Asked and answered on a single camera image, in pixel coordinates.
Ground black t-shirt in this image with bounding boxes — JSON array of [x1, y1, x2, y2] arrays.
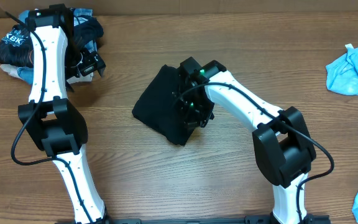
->
[[132, 65, 193, 146]]

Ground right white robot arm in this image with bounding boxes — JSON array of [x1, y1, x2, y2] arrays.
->
[[174, 58, 316, 223]]

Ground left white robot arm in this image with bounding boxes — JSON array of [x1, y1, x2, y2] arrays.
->
[[13, 4, 110, 223]]

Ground folded blue denim garment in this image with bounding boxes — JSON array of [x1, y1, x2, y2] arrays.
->
[[17, 8, 104, 85]]

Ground black orange patterned shirt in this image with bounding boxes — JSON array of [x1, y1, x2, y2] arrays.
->
[[0, 15, 104, 69]]

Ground folded cream white garment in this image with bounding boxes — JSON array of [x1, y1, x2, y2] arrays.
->
[[0, 64, 94, 85]]

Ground light blue garment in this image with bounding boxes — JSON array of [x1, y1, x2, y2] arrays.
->
[[326, 44, 358, 96]]

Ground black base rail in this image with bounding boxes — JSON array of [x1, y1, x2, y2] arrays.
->
[[54, 214, 332, 224]]

